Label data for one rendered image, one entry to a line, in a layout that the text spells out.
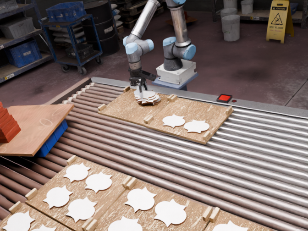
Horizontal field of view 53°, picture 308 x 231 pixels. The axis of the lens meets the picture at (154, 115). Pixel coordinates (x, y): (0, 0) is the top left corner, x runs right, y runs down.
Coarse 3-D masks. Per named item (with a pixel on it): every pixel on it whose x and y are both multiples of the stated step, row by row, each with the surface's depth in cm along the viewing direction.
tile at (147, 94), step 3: (144, 90) 212; (147, 90) 212; (150, 90) 211; (144, 93) 208; (147, 93) 208; (150, 93) 207; (153, 93) 206; (135, 96) 207; (138, 96) 207; (144, 96) 205; (147, 96) 204; (150, 96) 204; (153, 96) 204; (138, 99) 204; (147, 99) 202
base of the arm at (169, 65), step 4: (164, 60) 242; (168, 60) 236; (172, 60) 235; (176, 60) 235; (180, 60) 238; (164, 64) 240; (168, 64) 237; (172, 64) 236; (176, 64) 236; (180, 64) 238; (164, 68) 242; (168, 68) 238; (172, 68) 237; (176, 68) 237; (180, 68) 239
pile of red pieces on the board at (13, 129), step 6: (0, 102) 173; (0, 108) 172; (0, 114) 172; (6, 114) 176; (0, 120) 172; (6, 120) 176; (12, 120) 180; (0, 126) 172; (6, 126) 176; (12, 126) 180; (18, 126) 185; (0, 132) 174; (6, 132) 176; (12, 132) 180; (18, 132) 185; (0, 138) 177; (6, 138) 175; (12, 138) 180
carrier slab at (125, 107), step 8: (120, 96) 224; (128, 96) 222; (160, 96) 213; (168, 96) 211; (112, 104) 215; (120, 104) 213; (128, 104) 211; (136, 104) 210; (160, 104) 204; (104, 112) 208; (112, 112) 206; (120, 112) 205; (128, 112) 203; (136, 112) 201; (144, 112) 199; (152, 112) 198; (128, 120) 195; (136, 120) 193
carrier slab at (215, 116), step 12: (168, 108) 198; (180, 108) 196; (192, 108) 193; (204, 108) 191; (216, 108) 189; (156, 120) 189; (192, 120) 182; (204, 120) 180; (216, 120) 178; (168, 132) 177; (180, 132) 174; (204, 132) 170
